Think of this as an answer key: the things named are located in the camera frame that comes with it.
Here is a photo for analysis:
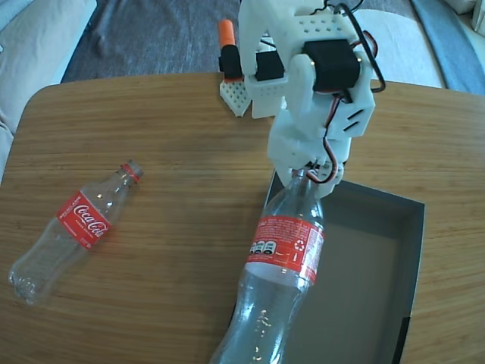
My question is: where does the clear bottle Coke text label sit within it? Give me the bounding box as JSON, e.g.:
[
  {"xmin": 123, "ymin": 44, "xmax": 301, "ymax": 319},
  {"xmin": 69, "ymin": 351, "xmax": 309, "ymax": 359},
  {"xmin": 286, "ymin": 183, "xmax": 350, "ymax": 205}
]
[{"xmin": 210, "ymin": 168, "xmax": 327, "ymax": 364}]

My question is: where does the clear bottle Coca-Cola logo label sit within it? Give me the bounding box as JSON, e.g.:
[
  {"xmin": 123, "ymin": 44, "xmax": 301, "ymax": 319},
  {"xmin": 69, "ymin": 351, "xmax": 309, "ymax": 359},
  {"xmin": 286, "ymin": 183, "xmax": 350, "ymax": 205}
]
[{"xmin": 8, "ymin": 158, "xmax": 146, "ymax": 306}]

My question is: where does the grey cardboard box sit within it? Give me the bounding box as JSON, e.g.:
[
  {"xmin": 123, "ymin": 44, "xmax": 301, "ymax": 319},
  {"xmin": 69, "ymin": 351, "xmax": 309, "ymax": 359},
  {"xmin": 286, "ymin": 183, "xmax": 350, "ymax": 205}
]
[{"xmin": 216, "ymin": 162, "xmax": 427, "ymax": 364}]

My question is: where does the grey and white rug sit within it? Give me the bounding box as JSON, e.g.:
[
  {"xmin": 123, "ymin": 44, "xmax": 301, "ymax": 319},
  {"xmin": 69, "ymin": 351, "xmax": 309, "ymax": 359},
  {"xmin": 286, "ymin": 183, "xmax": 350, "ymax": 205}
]
[{"xmin": 60, "ymin": 0, "xmax": 485, "ymax": 96}]

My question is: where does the beige sofa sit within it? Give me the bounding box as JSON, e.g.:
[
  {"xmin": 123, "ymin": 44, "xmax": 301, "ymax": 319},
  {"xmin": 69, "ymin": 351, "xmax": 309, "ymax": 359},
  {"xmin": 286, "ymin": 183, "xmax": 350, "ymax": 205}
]
[{"xmin": 0, "ymin": 0, "xmax": 98, "ymax": 187}]

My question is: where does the pale blue cushion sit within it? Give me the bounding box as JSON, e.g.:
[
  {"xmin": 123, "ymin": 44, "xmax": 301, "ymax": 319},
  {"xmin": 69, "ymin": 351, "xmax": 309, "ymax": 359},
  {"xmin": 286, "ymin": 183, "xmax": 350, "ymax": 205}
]
[{"xmin": 0, "ymin": 0, "xmax": 35, "ymax": 33}]

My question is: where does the black camera cable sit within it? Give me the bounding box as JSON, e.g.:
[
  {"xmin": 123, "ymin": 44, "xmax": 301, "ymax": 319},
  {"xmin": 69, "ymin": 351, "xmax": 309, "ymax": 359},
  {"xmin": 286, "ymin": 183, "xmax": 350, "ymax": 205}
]
[{"xmin": 318, "ymin": 0, "xmax": 386, "ymax": 94}]

